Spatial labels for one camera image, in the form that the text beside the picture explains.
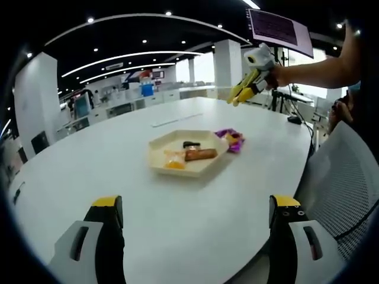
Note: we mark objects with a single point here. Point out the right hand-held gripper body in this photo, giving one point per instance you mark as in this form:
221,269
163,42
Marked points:
260,57

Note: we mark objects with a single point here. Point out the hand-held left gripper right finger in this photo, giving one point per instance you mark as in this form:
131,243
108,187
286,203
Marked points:
281,251

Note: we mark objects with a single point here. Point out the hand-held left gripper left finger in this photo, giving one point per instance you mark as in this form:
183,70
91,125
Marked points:
106,251

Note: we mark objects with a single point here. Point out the beige food tongs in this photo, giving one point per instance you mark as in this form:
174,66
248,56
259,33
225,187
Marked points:
234,100

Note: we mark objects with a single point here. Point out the black snack piece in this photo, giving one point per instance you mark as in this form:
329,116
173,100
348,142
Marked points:
191,144

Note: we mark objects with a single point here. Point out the long red snack packet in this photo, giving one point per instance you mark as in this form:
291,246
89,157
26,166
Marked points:
202,154

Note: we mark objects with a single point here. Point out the beige hexagonal container tray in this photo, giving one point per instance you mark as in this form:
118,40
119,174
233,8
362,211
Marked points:
170,142

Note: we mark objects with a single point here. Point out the person's right hand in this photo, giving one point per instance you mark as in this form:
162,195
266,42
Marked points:
276,77

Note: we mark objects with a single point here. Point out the white pillar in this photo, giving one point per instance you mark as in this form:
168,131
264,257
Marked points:
228,68
35,97

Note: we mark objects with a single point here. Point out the black tripod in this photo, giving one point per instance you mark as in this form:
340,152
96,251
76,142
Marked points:
276,100

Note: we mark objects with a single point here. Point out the large monitor screen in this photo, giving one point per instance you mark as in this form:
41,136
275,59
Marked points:
278,29

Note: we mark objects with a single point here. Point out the black adapter box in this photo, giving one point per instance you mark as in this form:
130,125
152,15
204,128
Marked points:
293,120

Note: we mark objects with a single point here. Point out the white cabinet row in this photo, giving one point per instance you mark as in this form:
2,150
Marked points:
170,96

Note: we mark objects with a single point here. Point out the grey mesh office chair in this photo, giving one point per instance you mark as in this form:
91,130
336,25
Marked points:
340,177

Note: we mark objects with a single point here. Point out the blue box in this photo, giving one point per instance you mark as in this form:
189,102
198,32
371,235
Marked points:
147,90

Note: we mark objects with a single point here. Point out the person's dark shirt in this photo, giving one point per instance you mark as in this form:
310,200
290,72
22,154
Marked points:
368,103

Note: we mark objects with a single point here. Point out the black chair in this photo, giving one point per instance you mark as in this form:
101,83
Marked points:
39,142
22,155

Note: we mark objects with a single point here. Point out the ceiling air vent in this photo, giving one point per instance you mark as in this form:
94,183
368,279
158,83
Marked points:
114,66

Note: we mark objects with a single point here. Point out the white screen kiosk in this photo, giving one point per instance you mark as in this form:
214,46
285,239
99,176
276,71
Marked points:
81,106

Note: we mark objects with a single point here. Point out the colourful wall display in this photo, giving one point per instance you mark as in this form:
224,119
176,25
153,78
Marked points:
157,74

